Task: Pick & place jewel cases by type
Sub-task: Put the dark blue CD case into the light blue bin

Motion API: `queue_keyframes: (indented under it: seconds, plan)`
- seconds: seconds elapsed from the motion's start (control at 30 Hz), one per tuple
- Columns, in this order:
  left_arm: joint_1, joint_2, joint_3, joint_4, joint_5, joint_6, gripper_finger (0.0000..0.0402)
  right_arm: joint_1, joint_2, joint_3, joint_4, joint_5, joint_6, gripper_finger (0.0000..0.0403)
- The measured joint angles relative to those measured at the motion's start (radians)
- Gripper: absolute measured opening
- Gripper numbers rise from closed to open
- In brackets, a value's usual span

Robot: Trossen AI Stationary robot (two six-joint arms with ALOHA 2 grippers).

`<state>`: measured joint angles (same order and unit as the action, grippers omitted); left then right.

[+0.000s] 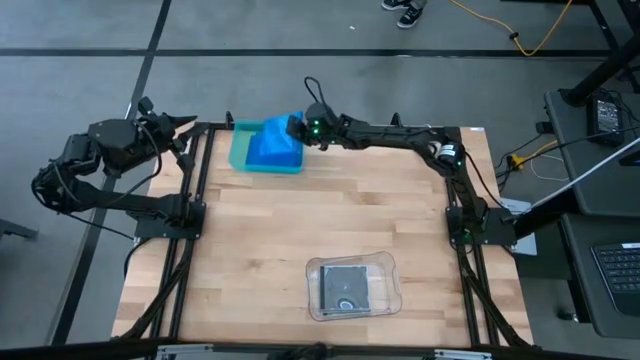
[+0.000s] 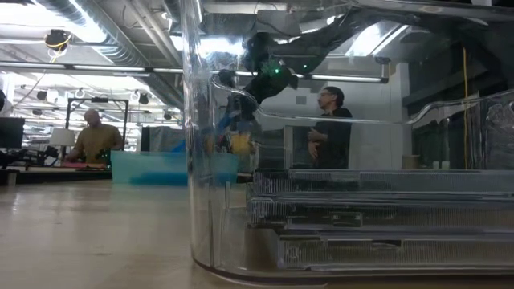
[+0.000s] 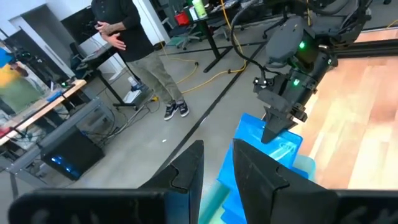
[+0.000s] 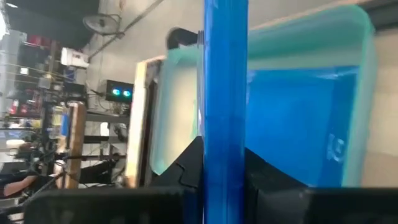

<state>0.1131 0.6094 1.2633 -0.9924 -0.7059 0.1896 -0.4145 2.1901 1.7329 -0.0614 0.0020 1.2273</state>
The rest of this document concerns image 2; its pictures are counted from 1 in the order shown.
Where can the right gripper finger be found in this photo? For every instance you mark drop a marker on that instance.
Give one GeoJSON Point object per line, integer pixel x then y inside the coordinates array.
{"type": "Point", "coordinates": [243, 110]}

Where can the teal plastic bin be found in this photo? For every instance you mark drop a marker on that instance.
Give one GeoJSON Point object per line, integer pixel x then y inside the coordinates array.
{"type": "Point", "coordinates": [144, 164]}

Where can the clear plastic bin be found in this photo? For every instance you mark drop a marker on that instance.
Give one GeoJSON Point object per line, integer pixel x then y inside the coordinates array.
{"type": "Point", "coordinates": [225, 225]}

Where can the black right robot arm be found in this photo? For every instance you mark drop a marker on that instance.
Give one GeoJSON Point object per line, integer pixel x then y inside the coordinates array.
{"type": "Point", "coordinates": [329, 36]}

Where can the person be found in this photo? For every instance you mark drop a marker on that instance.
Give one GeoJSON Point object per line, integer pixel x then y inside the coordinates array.
{"type": "Point", "coordinates": [96, 140]}
{"type": "Point", "coordinates": [241, 144]}
{"type": "Point", "coordinates": [333, 140]}

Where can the grey cover cloth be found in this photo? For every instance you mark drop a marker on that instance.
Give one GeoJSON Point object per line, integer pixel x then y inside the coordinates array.
{"type": "Point", "coordinates": [164, 140]}

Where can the pink flat object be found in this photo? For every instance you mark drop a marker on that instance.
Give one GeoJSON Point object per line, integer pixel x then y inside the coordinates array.
{"type": "Point", "coordinates": [76, 164]}

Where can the white table lamp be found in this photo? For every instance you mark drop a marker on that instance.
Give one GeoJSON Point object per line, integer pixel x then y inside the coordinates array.
{"type": "Point", "coordinates": [62, 137]}

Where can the dark background table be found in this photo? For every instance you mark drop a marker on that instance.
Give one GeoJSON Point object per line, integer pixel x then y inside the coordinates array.
{"type": "Point", "coordinates": [60, 176]}

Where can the black monitor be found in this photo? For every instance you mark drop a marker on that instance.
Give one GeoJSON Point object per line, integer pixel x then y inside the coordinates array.
{"type": "Point", "coordinates": [11, 132]}

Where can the silver air duct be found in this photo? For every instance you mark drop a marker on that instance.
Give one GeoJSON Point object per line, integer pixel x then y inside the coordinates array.
{"type": "Point", "coordinates": [172, 10]}
{"type": "Point", "coordinates": [100, 36]}

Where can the black metal stand frame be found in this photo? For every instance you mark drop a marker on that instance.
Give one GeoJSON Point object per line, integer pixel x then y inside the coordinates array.
{"type": "Point", "coordinates": [99, 99]}

